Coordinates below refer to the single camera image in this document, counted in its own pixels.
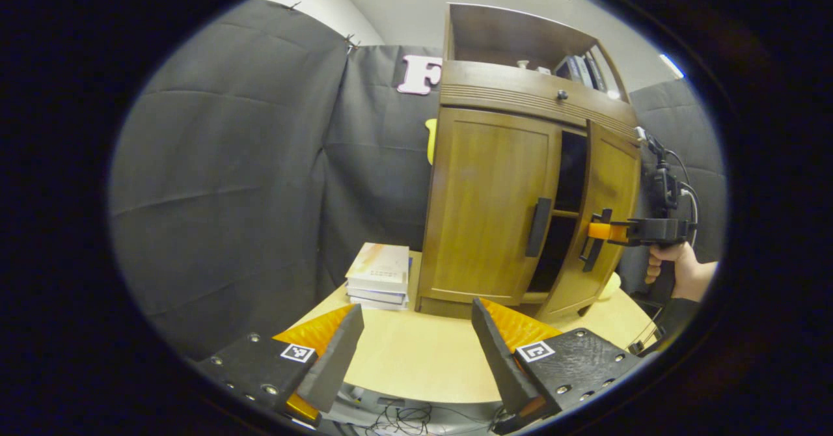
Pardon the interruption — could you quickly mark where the wooden double-door shoe cabinet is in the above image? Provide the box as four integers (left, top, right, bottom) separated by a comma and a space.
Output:
416, 3, 644, 323

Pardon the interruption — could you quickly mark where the wooden cabinet drawer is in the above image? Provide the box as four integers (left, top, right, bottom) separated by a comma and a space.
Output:
439, 60, 640, 141

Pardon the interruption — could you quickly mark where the thin white book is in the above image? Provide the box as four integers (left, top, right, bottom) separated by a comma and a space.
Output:
347, 285, 409, 305
349, 296, 409, 311

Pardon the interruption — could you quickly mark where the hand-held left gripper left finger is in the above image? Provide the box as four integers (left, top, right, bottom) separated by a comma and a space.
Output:
195, 303, 365, 427

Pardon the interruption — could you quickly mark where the black backdrop cloth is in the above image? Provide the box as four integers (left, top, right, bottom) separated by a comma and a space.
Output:
107, 0, 728, 362

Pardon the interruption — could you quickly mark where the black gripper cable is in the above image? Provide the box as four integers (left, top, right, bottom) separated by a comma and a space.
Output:
661, 148, 699, 245

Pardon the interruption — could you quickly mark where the thick white cover book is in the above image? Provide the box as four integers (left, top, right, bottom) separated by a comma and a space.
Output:
345, 243, 412, 293

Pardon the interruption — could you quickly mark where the black cable tangle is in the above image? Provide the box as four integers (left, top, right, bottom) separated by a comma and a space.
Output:
368, 403, 433, 435

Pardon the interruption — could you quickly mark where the wooden shoe cabinet door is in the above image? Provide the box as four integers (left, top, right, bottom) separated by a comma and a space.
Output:
537, 120, 642, 323
418, 107, 564, 307

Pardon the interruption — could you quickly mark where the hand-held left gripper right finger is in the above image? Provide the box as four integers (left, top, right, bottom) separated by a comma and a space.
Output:
471, 297, 646, 427

